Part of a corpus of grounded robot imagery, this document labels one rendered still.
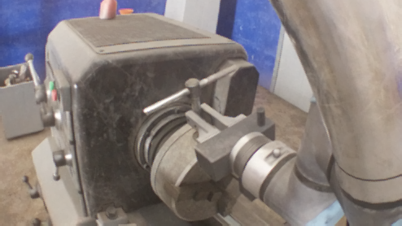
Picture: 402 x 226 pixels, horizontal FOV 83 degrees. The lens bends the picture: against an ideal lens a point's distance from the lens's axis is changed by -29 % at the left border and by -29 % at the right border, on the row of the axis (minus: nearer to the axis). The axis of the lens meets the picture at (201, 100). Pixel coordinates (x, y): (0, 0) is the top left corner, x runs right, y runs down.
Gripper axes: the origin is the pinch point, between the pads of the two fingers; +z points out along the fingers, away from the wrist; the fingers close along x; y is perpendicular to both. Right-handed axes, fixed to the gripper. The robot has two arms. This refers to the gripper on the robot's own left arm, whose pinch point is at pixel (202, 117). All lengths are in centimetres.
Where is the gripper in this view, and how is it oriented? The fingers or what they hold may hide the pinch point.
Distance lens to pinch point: 58.0
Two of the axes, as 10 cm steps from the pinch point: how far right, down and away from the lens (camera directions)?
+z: -5.4, -3.8, 7.5
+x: -8.3, 4.1, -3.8
